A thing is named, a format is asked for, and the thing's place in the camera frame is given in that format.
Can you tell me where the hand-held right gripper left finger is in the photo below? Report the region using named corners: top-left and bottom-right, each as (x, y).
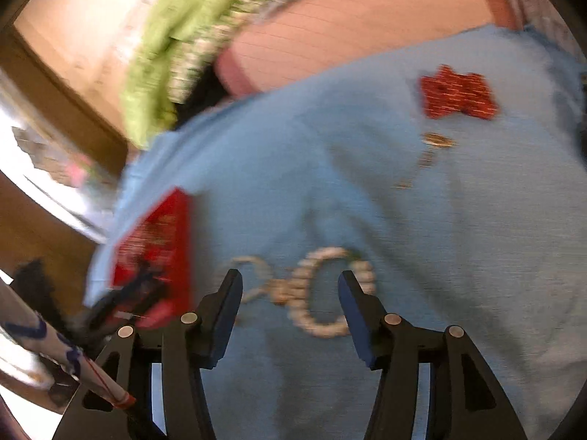
top-left (52, 268), bottom-right (244, 440)

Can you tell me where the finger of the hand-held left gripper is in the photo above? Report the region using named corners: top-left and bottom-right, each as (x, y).
top-left (84, 267), bottom-right (169, 331)

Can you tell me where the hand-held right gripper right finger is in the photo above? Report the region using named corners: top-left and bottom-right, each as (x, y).
top-left (337, 270), bottom-right (529, 440)

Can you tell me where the large pearl bracelet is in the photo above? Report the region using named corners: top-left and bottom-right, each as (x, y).
top-left (292, 246), bottom-right (378, 341)

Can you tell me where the small white bead bracelet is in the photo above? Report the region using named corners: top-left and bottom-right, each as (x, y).
top-left (228, 256), bottom-right (272, 304)

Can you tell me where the red box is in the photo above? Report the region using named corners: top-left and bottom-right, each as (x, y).
top-left (111, 187), bottom-right (194, 331)

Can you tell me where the white stick with blue marks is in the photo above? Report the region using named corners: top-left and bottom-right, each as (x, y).
top-left (0, 279), bottom-right (137, 410)

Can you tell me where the red polka dot bow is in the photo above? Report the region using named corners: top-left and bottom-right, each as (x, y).
top-left (419, 65), bottom-right (501, 121)

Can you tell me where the green quilt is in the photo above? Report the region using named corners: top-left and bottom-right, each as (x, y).
top-left (119, 0), bottom-right (277, 150)

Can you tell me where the pink quilted cushion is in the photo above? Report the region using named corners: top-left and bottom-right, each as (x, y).
top-left (215, 0), bottom-right (524, 99)

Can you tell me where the wooden frame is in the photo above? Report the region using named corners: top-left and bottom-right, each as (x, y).
top-left (0, 25), bottom-right (132, 250)

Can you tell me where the gold chain bracelet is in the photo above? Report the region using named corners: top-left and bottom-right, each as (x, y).
top-left (393, 132), bottom-right (458, 192)

